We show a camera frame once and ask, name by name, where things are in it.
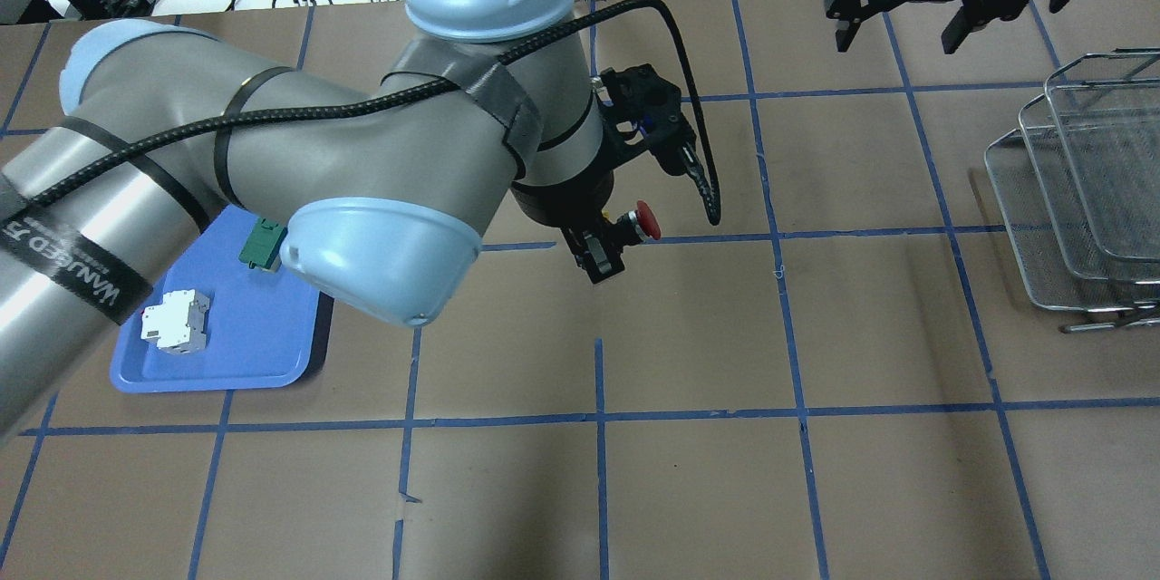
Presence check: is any middle wire mesh tray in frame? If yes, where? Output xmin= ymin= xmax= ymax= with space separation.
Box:
xmin=1018 ymin=94 xmax=1159 ymax=287

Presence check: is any bottom wire mesh tray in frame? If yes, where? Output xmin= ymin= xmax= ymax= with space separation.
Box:
xmin=983 ymin=130 xmax=1157 ymax=334

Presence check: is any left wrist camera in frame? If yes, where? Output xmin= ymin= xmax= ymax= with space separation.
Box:
xmin=596 ymin=64 xmax=705 ymax=180

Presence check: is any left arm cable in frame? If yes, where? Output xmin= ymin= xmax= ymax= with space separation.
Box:
xmin=19 ymin=0 xmax=722 ymax=227

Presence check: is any green terminal block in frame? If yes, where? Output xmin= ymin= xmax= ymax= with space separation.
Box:
xmin=237 ymin=217 xmax=287 ymax=274

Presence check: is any red emergency push button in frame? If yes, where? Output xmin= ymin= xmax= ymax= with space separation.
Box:
xmin=599 ymin=200 xmax=662 ymax=251

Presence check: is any wire mesh tray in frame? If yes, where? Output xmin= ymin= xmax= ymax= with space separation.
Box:
xmin=983 ymin=130 xmax=1157 ymax=334
xmin=1018 ymin=94 xmax=1159 ymax=287
xmin=1044 ymin=48 xmax=1159 ymax=263

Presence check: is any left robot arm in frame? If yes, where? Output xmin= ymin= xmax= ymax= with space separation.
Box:
xmin=3 ymin=0 xmax=612 ymax=440

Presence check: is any top wire mesh tray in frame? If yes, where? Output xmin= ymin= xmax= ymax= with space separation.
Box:
xmin=1044 ymin=48 xmax=1159 ymax=263

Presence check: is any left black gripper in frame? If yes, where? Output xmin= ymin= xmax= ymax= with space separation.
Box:
xmin=510 ymin=169 xmax=625 ymax=285

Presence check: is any white circuit breaker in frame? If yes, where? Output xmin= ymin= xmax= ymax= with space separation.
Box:
xmin=140 ymin=288 xmax=211 ymax=354

